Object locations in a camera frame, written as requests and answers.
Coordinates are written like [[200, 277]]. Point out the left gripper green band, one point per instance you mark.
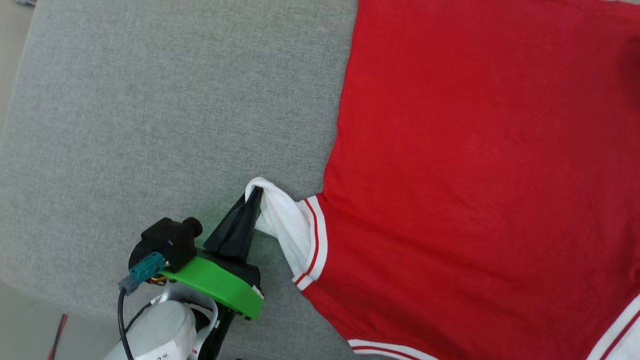
[[225, 285]]

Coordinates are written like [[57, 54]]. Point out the red and white shirt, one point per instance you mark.
[[475, 150]]

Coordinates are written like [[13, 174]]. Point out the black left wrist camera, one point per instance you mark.
[[167, 240]]

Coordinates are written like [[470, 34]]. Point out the teal left camera connector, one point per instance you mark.
[[147, 267]]

